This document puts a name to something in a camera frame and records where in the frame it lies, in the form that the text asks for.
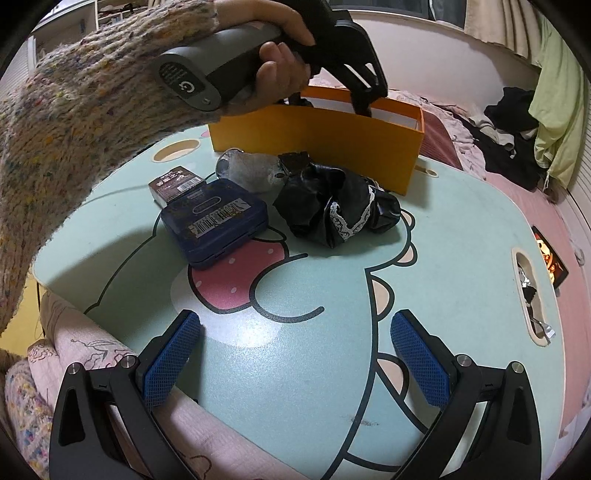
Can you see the translucent grey pouch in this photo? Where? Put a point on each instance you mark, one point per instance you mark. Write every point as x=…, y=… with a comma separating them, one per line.
x=249, y=168

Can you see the white shelf unit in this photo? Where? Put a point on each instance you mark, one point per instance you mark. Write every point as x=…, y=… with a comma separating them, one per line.
x=74, y=27

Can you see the black clothes pile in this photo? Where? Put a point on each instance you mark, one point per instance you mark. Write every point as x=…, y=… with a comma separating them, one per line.
x=508, y=147

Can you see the green hanging garment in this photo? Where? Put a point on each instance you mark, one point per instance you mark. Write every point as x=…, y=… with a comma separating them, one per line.
x=558, y=115

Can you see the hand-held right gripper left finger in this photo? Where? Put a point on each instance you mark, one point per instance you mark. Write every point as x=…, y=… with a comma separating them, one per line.
x=171, y=360

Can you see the dark small item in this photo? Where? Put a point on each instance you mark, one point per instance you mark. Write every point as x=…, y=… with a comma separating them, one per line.
x=528, y=286

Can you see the person's left hand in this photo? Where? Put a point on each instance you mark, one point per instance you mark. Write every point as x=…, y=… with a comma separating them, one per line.
x=281, y=69

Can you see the dark brown square item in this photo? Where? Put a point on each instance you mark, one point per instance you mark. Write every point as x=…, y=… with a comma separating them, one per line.
x=296, y=162

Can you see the orange cardboard box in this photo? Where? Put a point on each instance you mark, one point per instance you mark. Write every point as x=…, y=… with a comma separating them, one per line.
x=323, y=138

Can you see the beige curtain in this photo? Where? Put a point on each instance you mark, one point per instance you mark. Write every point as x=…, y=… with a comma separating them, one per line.
x=498, y=23

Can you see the person's left forearm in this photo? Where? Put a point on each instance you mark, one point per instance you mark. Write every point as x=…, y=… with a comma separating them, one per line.
x=92, y=115

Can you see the silver foil item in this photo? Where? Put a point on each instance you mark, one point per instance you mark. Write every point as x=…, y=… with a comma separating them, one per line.
x=545, y=330

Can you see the red-brown pillow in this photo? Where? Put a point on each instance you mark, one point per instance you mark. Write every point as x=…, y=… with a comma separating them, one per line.
x=438, y=134

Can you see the blue plastic case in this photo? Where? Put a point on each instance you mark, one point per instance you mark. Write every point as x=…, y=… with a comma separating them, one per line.
x=217, y=230

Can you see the pale pink line-drawing blanket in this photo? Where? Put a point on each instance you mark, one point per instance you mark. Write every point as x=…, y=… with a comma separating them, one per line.
x=92, y=341

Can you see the small brown box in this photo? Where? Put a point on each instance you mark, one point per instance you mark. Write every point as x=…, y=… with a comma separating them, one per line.
x=173, y=184

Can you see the black lace cloth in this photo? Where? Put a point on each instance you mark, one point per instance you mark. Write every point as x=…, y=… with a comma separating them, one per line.
x=314, y=203

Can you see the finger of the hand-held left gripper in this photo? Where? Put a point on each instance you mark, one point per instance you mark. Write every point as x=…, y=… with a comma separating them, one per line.
x=381, y=85
x=358, y=99

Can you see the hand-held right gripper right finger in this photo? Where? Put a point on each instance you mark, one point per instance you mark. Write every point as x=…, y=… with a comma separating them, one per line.
x=420, y=360

